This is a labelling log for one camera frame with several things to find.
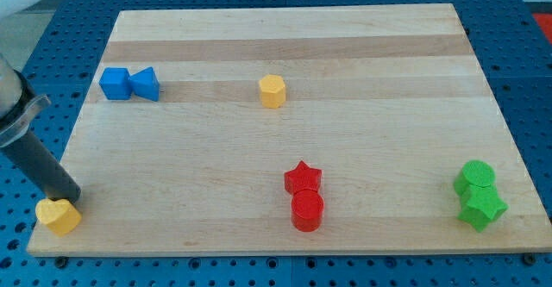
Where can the robot arm with clear flange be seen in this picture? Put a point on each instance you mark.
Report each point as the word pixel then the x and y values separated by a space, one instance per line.
pixel 19 104

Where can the yellow hexagon block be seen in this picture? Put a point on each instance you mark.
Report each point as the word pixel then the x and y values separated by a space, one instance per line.
pixel 272 91

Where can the yellow heart block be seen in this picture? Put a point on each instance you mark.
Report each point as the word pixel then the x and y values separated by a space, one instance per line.
pixel 59 216

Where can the red star block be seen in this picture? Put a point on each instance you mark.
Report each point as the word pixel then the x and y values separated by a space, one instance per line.
pixel 302 177

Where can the wooden board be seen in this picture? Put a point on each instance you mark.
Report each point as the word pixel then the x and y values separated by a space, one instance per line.
pixel 389 101

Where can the red cylinder block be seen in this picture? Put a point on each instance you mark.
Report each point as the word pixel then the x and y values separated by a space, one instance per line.
pixel 307 210

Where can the blue triangle block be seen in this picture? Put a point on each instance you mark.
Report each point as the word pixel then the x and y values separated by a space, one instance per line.
pixel 145 84

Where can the blue cube block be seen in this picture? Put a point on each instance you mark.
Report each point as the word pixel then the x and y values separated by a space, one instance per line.
pixel 115 84

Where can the green cylinder block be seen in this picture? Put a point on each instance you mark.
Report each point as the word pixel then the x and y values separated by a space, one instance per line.
pixel 474 172

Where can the green star block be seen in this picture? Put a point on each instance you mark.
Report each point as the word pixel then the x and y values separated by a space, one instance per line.
pixel 481 206

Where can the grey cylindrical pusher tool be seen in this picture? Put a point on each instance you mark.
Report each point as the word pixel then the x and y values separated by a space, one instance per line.
pixel 38 164

